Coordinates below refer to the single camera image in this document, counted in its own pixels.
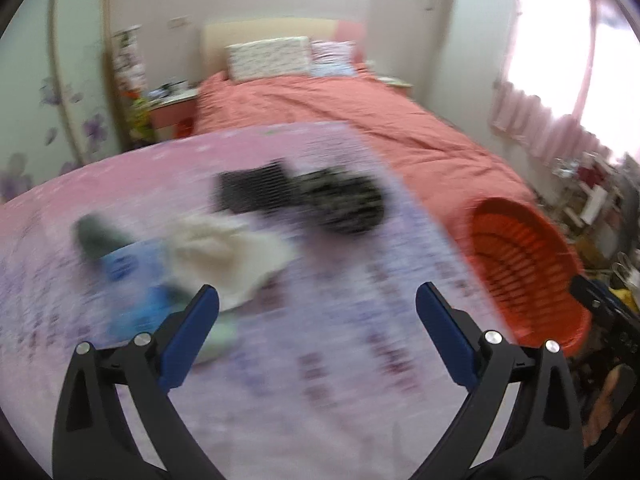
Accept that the pink nightstand with mug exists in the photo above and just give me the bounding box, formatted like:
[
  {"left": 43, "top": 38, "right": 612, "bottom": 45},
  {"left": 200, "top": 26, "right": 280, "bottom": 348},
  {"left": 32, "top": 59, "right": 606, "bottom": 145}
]
[{"left": 147, "top": 87, "right": 201, "bottom": 141}]

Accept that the green plush toy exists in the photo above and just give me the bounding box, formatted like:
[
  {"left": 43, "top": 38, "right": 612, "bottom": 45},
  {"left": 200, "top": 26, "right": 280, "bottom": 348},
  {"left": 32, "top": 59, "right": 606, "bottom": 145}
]
[{"left": 125, "top": 95, "right": 153, "bottom": 141}]

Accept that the cream white sock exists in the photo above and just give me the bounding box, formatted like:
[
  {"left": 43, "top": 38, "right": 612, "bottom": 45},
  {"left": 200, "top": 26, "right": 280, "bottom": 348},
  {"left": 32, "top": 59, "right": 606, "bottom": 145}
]
[{"left": 170, "top": 212, "right": 296, "bottom": 306}]

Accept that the floral sliding door wardrobe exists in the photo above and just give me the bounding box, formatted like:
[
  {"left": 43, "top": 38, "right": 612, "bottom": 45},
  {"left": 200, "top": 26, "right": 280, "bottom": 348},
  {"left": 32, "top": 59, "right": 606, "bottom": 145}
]
[{"left": 0, "top": 0, "right": 126, "bottom": 206}]

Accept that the orange plastic laundry basket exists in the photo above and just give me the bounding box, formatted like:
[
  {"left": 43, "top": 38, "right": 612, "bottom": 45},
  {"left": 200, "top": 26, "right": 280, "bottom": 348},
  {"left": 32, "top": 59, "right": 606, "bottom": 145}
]
[{"left": 462, "top": 197, "right": 593, "bottom": 356}]

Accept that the dark blue cloth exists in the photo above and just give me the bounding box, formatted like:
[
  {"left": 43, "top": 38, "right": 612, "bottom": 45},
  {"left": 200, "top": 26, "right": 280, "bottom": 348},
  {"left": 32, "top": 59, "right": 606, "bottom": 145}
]
[{"left": 212, "top": 157, "right": 296, "bottom": 216}]

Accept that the bed with salmon duvet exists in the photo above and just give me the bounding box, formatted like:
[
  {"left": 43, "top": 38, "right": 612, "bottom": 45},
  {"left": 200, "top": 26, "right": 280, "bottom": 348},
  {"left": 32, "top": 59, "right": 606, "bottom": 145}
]
[{"left": 192, "top": 18, "right": 538, "bottom": 241}]

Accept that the blue sock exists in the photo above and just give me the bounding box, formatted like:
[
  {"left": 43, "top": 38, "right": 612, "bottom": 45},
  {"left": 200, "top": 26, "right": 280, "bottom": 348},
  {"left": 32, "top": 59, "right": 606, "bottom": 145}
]
[{"left": 102, "top": 240, "right": 201, "bottom": 341}]

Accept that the pink floral tablecloth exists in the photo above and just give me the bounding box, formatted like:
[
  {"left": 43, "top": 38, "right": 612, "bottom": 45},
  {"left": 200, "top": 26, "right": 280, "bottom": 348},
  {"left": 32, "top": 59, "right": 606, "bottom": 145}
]
[{"left": 0, "top": 121, "right": 501, "bottom": 480}]

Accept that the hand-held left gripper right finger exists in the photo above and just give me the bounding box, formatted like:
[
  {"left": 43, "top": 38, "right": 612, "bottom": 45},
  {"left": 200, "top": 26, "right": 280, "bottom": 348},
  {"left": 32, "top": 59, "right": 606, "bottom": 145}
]
[{"left": 415, "top": 281, "right": 586, "bottom": 480}]

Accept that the clear tube of plush toys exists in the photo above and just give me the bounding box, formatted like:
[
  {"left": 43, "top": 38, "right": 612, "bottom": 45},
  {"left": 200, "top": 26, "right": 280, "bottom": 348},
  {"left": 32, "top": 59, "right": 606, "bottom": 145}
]
[{"left": 111, "top": 27, "right": 148, "bottom": 93}]

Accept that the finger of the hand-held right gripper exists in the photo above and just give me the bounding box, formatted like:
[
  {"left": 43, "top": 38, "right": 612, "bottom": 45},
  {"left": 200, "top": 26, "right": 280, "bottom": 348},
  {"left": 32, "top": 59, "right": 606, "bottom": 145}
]
[{"left": 570, "top": 276, "right": 618, "bottom": 321}]

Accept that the black floral cloth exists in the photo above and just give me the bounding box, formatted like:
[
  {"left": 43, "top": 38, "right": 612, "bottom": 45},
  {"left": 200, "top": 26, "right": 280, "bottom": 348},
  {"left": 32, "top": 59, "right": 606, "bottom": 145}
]
[{"left": 295, "top": 167, "right": 386, "bottom": 236}]

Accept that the pink striped pillow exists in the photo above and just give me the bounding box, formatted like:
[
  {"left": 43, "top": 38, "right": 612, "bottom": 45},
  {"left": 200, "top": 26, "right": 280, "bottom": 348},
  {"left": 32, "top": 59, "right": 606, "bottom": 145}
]
[{"left": 310, "top": 40, "right": 358, "bottom": 78}]

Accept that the white printed pillow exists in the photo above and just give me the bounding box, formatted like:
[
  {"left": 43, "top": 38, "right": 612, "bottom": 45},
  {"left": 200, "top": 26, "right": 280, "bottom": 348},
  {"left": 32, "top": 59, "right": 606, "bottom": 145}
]
[{"left": 225, "top": 36, "right": 313, "bottom": 83}]

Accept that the white wire cart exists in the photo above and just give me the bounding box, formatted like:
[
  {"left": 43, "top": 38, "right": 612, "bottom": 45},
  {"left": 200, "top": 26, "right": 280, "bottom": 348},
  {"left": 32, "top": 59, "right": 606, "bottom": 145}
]
[{"left": 550, "top": 155, "right": 626, "bottom": 231}]

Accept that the pink curtain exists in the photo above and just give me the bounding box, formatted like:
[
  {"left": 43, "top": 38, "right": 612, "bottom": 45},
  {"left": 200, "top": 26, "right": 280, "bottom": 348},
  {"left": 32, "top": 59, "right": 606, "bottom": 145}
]
[{"left": 487, "top": 0, "right": 640, "bottom": 171}]

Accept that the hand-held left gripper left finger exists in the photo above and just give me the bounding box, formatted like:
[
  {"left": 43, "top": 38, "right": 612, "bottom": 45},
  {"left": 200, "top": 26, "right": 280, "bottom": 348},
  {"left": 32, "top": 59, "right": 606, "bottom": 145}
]
[{"left": 51, "top": 284, "right": 221, "bottom": 480}]

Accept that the person's right hand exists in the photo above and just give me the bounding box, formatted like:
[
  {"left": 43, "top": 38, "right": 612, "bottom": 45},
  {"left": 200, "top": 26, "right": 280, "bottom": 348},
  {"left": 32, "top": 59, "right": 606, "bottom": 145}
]
[{"left": 582, "top": 365, "right": 636, "bottom": 448}]

